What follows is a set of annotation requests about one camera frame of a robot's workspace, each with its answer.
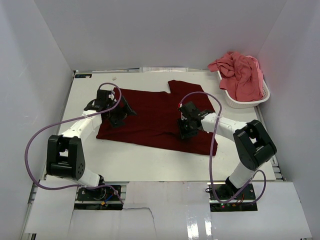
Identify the white front cover sheet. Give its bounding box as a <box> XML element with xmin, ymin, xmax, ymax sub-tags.
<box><xmin>25</xmin><ymin>181</ymin><xmax>311</xmax><ymax>240</ymax></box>

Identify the pink t-shirt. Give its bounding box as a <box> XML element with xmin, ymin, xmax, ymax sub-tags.
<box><xmin>207</xmin><ymin>51</ymin><xmax>264</xmax><ymax>102</ymax></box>

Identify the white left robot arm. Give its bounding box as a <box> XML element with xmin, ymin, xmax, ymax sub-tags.
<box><xmin>46</xmin><ymin>89</ymin><xmax>137</xmax><ymax>200</ymax></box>

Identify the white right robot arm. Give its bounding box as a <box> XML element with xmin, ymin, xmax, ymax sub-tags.
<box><xmin>177</xmin><ymin>101</ymin><xmax>277</xmax><ymax>200</ymax></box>

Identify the dark red t-shirt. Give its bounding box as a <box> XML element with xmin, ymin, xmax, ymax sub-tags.
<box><xmin>96</xmin><ymin>80</ymin><xmax>218</xmax><ymax>155</ymax></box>

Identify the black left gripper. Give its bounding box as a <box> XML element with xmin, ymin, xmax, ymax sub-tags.
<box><xmin>106</xmin><ymin>96</ymin><xmax>137</xmax><ymax>128</ymax></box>

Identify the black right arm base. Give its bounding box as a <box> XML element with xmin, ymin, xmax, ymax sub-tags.
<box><xmin>204</xmin><ymin>182</ymin><xmax>259</xmax><ymax>212</ymax></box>

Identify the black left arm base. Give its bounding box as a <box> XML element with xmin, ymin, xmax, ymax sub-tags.
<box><xmin>74</xmin><ymin>184</ymin><xmax>126</xmax><ymax>211</ymax></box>

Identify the white plastic basket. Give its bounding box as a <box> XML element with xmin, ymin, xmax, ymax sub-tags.
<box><xmin>216</xmin><ymin>70</ymin><xmax>272</xmax><ymax>109</ymax></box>

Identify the small black label sticker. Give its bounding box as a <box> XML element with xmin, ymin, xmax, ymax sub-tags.
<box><xmin>74</xmin><ymin>74</ymin><xmax>92</xmax><ymax>79</ymax></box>

